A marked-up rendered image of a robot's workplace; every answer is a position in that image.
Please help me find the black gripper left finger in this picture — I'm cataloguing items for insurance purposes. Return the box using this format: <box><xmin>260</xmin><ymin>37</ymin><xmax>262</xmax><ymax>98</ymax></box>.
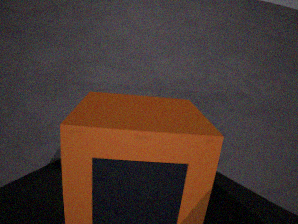
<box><xmin>0</xmin><ymin>159</ymin><xmax>65</xmax><ymax>224</ymax></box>

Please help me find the orange block with dark square mark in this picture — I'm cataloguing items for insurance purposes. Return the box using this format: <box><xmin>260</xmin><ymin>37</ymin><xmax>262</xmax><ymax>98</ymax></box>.
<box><xmin>61</xmin><ymin>92</ymin><xmax>223</xmax><ymax>224</ymax></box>

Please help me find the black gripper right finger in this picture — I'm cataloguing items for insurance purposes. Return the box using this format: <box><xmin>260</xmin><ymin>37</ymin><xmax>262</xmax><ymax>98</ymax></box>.
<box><xmin>204</xmin><ymin>172</ymin><xmax>298</xmax><ymax>224</ymax></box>

